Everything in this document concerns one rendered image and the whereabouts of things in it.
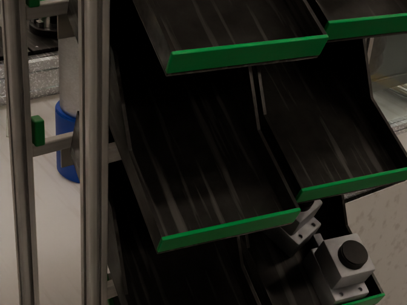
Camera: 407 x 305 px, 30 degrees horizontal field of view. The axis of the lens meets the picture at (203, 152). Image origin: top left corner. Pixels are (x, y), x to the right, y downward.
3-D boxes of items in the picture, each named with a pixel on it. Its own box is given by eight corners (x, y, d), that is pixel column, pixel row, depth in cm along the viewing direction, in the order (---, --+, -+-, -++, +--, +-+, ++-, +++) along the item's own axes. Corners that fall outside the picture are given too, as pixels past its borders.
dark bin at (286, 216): (292, 224, 68) (322, 178, 62) (156, 255, 63) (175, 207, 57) (185, 5, 82) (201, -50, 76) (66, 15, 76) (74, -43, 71)
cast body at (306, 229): (312, 236, 87) (336, 204, 81) (289, 258, 84) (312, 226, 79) (259, 187, 89) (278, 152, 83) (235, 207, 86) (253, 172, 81)
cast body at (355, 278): (359, 304, 83) (386, 275, 77) (324, 313, 81) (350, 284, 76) (326, 238, 87) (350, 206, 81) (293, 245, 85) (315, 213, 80)
